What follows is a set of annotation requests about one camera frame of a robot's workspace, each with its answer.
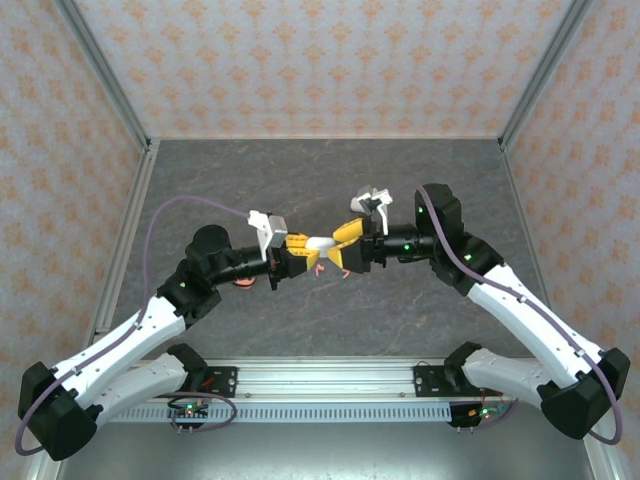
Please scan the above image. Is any electronics board with led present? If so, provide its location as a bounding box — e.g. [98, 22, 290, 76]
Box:
[167, 399, 210, 426]
[449, 402, 506, 426]

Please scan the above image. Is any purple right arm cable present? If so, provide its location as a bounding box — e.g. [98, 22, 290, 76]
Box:
[418, 192, 624, 446]

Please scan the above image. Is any slotted cable duct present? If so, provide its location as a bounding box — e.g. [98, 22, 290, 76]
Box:
[107, 403, 454, 424]

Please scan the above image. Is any aluminium frame post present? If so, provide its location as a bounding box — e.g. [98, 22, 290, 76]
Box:
[498, 0, 596, 151]
[53, 0, 153, 151]

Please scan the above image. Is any grey metal base plate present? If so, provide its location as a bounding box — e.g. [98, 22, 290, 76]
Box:
[29, 422, 616, 480]

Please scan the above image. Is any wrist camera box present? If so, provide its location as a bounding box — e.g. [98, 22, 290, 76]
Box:
[246, 209, 290, 251]
[348, 184, 395, 237]

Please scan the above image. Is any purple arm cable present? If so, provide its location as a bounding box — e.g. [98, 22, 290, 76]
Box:
[418, 192, 624, 446]
[13, 195, 251, 457]

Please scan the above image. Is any thin wire loop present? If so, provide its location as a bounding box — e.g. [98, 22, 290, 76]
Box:
[166, 391, 239, 435]

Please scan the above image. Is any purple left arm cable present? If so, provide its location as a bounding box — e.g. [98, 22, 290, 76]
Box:
[13, 195, 251, 457]

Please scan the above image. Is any aluminium table edge rail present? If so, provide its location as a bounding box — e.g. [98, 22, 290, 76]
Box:
[498, 139, 551, 306]
[88, 139, 162, 339]

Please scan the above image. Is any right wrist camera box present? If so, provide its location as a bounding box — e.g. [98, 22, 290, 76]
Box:
[348, 184, 395, 237]

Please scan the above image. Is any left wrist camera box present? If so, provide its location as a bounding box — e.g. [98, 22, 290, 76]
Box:
[246, 209, 290, 251]

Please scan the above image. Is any aluminium base beam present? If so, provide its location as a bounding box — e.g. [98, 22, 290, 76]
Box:
[134, 355, 471, 401]

